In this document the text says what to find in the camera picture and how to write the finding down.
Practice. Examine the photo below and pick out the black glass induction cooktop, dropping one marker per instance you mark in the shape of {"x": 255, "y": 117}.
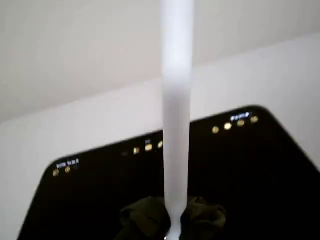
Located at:
{"x": 250, "y": 190}

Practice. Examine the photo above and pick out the black cloth-covered gripper finger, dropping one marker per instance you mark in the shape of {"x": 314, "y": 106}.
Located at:
{"x": 202, "y": 217}
{"x": 147, "y": 217}

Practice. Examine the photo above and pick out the white stylus pen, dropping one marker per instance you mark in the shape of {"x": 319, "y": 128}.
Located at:
{"x": 176, "y": 100}

